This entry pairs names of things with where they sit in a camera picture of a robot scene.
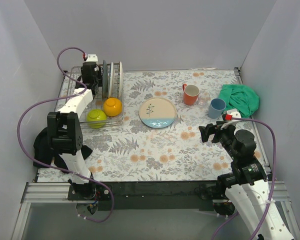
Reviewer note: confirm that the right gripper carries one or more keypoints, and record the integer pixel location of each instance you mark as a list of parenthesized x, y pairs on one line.
[(212, 130)]

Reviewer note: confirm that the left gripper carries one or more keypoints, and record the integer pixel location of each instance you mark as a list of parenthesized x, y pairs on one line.
[(94, 87)]

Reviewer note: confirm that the light blue cup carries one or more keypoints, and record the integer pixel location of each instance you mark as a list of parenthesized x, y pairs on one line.
[(216, 108)]

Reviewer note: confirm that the clear plastic glass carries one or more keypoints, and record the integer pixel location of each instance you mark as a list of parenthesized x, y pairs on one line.
[(203, 98)]

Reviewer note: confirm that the orange mug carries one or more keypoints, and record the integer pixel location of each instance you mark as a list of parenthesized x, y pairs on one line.
[(190, 94)]

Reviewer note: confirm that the light blue beige plate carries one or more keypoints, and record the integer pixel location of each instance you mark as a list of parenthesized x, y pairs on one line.
[(157, 112)]

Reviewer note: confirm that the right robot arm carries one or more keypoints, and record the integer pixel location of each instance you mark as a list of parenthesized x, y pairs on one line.
[(247, 185)]

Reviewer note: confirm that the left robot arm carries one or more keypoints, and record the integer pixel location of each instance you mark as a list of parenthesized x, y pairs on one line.
[(64, 132)]

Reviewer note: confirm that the dark patterned plate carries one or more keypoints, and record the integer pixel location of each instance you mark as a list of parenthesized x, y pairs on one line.
[(105, 80)]

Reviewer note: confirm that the white teal rimmed plate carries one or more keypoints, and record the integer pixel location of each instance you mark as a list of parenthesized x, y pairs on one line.
[(111, 79)]

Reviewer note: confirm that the white black striped plate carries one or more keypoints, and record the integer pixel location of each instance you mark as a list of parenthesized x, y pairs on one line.
[(120, 80)]

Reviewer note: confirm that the yellow orange bowl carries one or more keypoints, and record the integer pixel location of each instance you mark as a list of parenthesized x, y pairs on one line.
[(112, 107)]

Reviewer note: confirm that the green cloth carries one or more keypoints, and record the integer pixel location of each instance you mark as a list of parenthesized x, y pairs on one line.
[(240, 97)]

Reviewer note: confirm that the lime green bowl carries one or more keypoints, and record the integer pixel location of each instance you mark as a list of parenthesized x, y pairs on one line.
[(96, 118)]

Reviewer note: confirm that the floral table mat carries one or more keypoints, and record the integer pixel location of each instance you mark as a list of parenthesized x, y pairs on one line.
[(133, 151)]

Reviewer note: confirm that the black cloth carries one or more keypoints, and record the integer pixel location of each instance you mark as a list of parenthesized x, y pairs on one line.
[(44, 154)]

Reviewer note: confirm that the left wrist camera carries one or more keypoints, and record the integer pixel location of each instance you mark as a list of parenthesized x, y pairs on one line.
[(90, 58)]

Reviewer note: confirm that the metal wire dish rack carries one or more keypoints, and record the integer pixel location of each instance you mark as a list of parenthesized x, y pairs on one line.
[(102, 103)]

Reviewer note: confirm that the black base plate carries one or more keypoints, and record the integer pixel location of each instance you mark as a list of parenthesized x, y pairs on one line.
[(161, 195)]

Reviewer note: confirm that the aluminium frame rail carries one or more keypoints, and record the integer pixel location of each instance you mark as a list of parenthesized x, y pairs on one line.
[(62, 192)]

